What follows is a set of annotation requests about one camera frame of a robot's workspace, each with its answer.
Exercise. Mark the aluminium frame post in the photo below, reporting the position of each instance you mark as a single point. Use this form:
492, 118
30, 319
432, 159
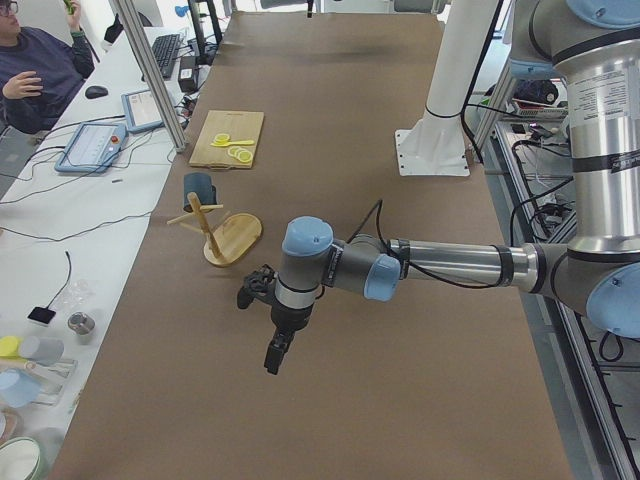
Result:
145, 58

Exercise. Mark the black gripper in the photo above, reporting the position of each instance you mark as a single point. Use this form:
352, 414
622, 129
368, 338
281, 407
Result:
289, 318

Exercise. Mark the small black device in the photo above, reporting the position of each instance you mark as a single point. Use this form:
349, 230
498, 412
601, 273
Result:
41, 315

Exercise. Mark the black computer mouse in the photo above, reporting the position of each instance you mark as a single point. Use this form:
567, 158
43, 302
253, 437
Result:
95, 92

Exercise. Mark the small steel cup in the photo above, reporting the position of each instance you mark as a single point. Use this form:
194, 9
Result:
83, 326

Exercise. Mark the blue teach pendant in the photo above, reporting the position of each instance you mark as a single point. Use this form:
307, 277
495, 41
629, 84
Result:
141, 112
92, 149

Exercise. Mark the mint green bowl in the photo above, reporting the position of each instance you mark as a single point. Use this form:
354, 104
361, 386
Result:
22, 459

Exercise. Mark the yellow plastic knife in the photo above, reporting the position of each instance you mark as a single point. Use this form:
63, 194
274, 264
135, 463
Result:
236, 143

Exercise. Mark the yellow cup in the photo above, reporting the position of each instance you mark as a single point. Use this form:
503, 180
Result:
9, 347

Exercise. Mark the wooden cutting board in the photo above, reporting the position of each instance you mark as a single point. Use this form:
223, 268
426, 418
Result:
240, 125

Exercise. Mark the light blue cup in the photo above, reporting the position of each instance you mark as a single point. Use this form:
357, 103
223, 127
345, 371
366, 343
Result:
18, 388

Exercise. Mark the seated person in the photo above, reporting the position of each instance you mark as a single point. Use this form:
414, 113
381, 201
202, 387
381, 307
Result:
40, 74

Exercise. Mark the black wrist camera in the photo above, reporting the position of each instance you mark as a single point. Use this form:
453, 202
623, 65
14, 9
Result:
258, 285

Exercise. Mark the dark teal ribbed cup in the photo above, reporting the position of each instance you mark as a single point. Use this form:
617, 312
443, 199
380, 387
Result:
200, 184

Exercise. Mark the black keyboard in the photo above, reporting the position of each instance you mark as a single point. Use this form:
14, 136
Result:
165, 49

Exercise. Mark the white dish rack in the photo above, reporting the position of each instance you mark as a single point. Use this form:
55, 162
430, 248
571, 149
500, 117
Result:
53, 378

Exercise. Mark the grey cup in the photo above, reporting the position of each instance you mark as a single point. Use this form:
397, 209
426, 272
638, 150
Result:
42, 350

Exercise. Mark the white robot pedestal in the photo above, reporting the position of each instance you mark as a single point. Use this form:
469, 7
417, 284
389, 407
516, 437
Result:
435, 145

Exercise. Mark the wooden cup storage rack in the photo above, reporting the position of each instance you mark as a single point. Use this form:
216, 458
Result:
226, 243

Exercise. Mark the black power adapter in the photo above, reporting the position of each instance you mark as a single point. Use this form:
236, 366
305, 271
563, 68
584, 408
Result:
188, 75

